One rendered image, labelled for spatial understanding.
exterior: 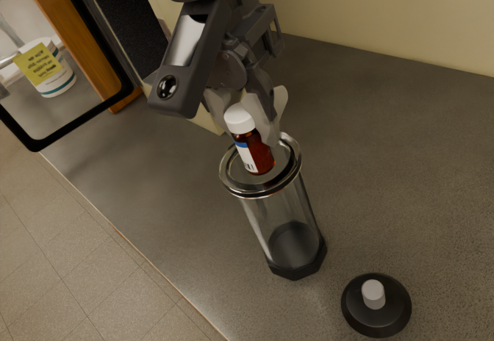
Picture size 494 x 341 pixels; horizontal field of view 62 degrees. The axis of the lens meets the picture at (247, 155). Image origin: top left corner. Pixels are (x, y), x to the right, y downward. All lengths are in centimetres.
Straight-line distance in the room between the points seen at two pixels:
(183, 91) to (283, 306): 40
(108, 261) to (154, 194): 134
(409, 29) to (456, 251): 53
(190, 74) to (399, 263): 44
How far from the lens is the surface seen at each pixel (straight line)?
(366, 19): 108
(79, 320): 214
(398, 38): 106
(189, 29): 40
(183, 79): 38
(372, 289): 58
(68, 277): 232
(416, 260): 67
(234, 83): 43
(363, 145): 83
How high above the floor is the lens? 152
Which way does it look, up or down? 42 degrees down
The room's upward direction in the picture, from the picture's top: 23 degrees counter-clockwise
